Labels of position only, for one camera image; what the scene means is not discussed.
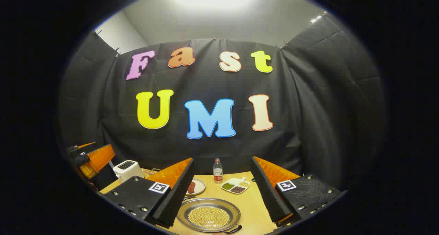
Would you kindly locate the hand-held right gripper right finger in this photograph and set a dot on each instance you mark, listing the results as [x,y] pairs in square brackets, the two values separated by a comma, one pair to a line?
[267,190]

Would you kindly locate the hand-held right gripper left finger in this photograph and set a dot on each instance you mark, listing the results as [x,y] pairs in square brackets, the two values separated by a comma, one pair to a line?
[178,197]

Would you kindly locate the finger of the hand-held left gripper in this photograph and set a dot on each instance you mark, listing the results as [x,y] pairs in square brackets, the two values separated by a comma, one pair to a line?
[101,157]
[85,145]

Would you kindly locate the stainless steel pot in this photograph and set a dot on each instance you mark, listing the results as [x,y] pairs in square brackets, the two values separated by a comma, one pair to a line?
[209,214]

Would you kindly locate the raw red meat piece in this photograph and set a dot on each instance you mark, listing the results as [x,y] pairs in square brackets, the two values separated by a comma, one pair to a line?
[191,187]

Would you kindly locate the round white plate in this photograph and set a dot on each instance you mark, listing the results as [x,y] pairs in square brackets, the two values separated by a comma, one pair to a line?
[199,187]

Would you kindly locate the small soybean heap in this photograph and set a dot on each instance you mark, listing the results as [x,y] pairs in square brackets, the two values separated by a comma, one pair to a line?
[244,184]

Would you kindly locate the white toaster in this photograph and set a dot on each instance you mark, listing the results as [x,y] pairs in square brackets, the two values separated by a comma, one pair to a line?
[127,169]

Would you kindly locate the dark red bean heap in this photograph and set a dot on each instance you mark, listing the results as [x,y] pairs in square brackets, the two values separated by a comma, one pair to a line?
[237,189]

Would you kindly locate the white divided dish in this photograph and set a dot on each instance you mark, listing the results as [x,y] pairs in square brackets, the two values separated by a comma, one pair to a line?
[236,185]

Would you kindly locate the pile of soybeans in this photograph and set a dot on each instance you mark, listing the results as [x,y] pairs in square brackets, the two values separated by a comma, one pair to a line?
[209,217]

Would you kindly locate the green mung bean heap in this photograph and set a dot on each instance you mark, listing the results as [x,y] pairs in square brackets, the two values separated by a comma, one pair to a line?
[227,186]

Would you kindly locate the clear plastic water bottle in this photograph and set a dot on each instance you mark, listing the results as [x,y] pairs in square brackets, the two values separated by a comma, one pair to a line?
[217,171]

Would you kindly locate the black backdrop cloth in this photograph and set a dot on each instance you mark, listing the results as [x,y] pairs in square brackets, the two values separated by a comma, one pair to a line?
[205,84]

